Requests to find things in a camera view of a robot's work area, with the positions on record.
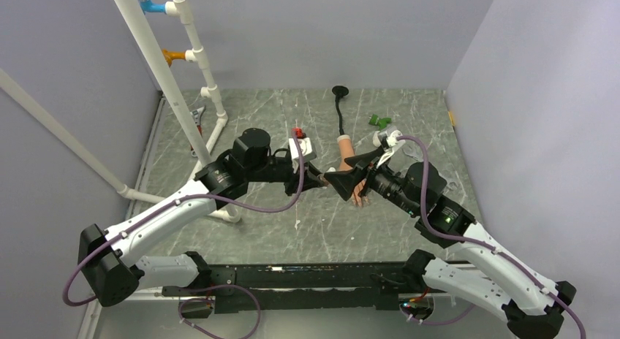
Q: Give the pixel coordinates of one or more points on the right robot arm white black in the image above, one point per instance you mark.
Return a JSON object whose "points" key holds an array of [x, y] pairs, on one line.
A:
{"points": [[531, 305]]}

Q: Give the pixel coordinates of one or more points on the black flexible stand with base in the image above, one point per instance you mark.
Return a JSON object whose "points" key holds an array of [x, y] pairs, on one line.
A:
{"points": [[340, 91]]}

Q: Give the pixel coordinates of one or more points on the mannequin practice hand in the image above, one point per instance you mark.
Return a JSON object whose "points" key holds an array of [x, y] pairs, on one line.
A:
{"points": [[346, 151]]}

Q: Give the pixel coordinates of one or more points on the adjustable wrench red handle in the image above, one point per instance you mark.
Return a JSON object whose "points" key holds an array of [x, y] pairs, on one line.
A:
{"points": [[197, 118]]}

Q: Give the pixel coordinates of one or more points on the green pipe fitting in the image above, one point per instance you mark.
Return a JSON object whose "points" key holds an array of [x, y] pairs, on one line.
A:
{"points": [[379, 122]]}

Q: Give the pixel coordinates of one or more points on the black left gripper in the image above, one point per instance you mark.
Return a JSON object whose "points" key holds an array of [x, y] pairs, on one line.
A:
{"points": [[292, 185]]}

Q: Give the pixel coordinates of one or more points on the white PVC pipe frame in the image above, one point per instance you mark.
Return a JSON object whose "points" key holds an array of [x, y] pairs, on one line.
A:
{"points": [[77, 104]]}

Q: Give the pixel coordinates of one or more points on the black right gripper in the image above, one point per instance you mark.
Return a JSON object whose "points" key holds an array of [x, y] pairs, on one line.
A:
{"points": [[344, 182]]}

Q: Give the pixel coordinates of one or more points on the glitter nail polish bottle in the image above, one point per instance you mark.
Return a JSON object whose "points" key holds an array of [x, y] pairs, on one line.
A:
{"points": [[325, 182]]}

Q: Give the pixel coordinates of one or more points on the blue pipe fitting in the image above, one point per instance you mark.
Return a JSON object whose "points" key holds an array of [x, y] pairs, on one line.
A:
{"points": [[147, 6]]}

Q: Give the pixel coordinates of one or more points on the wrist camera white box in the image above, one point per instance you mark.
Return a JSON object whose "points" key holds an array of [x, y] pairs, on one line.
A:
{"points": [[300, 145], [388, 140]]}

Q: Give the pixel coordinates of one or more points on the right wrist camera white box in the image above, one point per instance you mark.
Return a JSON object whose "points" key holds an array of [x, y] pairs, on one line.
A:
{"points": [[388, 140]]}

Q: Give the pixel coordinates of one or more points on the silver combination wrench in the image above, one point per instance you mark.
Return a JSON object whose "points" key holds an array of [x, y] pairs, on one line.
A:
{"points": [[409, 151]]}

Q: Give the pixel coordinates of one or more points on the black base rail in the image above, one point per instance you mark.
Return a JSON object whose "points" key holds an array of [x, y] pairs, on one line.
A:
{"points": [[232, 288]]}

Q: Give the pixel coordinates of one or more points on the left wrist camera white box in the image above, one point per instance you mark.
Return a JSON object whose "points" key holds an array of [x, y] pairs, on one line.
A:
{"points": [[300, 145]]}

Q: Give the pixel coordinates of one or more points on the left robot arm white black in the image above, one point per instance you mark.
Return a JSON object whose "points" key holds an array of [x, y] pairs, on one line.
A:
{"points": [[113, 260]]}

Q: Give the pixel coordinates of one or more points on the orange pipe fitting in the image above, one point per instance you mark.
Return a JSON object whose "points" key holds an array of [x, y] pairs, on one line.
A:
{"points": [[171, 56]]}

